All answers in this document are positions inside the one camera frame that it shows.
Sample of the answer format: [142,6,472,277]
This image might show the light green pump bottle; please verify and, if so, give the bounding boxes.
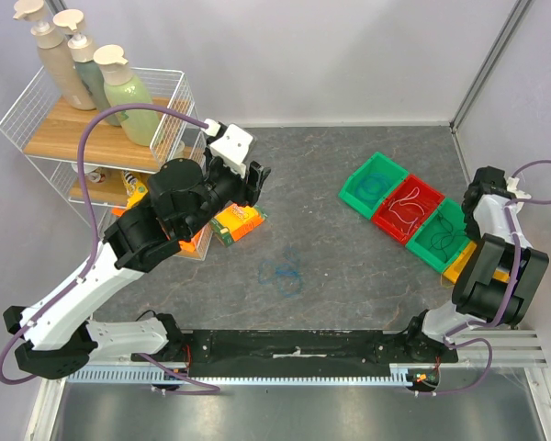
[94,44,160,147]

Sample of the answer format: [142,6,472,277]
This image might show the red storage bin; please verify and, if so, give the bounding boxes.
[372,174,445,245]

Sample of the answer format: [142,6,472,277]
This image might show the yellow storage bin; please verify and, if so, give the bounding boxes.
[442,242,510,284]

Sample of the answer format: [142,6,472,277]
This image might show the orange boxes on shelf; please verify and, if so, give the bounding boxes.
[111,204,212,256]

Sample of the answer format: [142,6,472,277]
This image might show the black cable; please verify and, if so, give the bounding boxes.
[429,215,469,258]

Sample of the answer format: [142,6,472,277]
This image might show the beige pump bottle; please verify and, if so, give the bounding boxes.
[13,0,96,110]

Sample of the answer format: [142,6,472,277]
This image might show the green storage bin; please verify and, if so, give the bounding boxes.
[339,152,409,220]
[406,198,470,273]

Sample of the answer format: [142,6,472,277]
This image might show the white wire shelf rack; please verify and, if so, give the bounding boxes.
[0,66,222,262]

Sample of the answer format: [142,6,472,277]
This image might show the grey-green pump bottle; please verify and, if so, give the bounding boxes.
[53,9,110,112]

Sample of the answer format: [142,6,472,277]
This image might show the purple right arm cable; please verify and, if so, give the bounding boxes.
[410,159,551,399]

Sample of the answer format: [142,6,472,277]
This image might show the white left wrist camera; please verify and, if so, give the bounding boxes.
[202,119,254,177]

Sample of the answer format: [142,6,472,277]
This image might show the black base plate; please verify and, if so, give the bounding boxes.
[152,330,458,377]

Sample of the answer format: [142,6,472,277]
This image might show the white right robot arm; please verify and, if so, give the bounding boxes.
[401,166,549,362]

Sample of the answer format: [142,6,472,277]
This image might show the white cup on shelf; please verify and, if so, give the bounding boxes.
[83,165,110,184]

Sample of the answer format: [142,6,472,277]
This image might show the yellow snack bag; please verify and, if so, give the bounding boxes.
[121,170,148,209]

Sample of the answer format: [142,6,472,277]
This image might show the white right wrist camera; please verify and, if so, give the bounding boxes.
[507,176,532,200]

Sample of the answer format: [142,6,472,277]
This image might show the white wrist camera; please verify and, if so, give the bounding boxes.
[202,119,254,177]
[507,176,532,200]

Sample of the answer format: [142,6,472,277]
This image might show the grey cable duct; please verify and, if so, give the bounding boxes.
[66,365,432,387]

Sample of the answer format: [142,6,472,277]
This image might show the orange yellow crayon box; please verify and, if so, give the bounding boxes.
[209,203,267,247]

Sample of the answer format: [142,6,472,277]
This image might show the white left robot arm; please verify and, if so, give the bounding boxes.
[4,157,271,379]

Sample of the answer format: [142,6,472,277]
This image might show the white cable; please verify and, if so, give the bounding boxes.
[388,186,435,233]

